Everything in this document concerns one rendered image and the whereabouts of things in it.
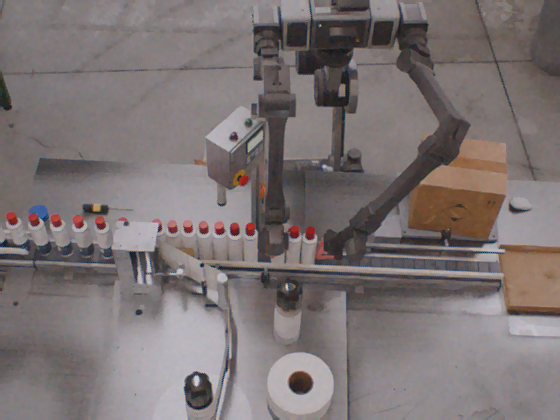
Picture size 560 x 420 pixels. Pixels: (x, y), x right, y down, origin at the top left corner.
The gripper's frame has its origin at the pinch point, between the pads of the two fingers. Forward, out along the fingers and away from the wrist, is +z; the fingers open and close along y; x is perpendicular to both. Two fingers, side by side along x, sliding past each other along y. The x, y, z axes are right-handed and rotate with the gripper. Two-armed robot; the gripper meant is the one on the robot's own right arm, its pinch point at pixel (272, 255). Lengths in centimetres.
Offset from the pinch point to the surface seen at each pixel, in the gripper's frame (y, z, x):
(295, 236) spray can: 7.3, -4.7, 4.8
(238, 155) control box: -11.1, -41.5, 8.0
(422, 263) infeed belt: 53, 14, 8
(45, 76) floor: -137, 100, 184
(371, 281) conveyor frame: 35.0, 16.1, 1.2
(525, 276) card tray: 91, 19, 7
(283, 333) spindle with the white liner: 4.5, 6.7, -25.6
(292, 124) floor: 7, 101, 154
